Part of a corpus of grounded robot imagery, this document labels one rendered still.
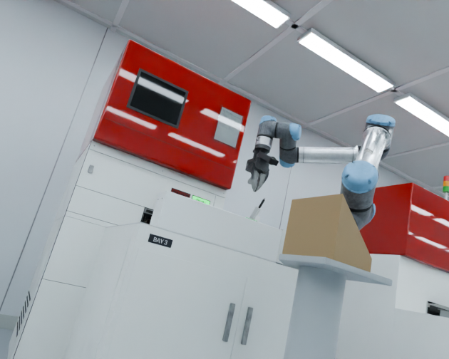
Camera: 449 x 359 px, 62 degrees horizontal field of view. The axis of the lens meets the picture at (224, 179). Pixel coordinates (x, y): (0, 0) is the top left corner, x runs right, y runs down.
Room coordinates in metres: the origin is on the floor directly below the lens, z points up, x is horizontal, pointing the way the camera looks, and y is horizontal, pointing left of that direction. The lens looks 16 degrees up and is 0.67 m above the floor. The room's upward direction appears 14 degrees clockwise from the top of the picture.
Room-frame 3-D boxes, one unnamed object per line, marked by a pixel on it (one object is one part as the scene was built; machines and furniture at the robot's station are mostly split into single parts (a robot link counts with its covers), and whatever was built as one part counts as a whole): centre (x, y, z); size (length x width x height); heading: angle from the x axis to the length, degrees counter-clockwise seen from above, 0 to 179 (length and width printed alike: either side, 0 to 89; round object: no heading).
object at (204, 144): (2.27, 0.47, 1.52); 0.81 x 0.75 x 0.60; 115
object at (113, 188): (1.99, 0.34, 1.02); 0.81 x 0.03 x 0.40; 115
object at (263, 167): (1.59, -0.13, 1.25); 0.09 x 0.08 x 0.12; 25
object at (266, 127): (1.58, -0.14, 1.40); 0.09 x 0.08 x 0.11; 71
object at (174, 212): (1.51, -0.03, 0.89); 0.55 x 0.09 x 0.14; 115
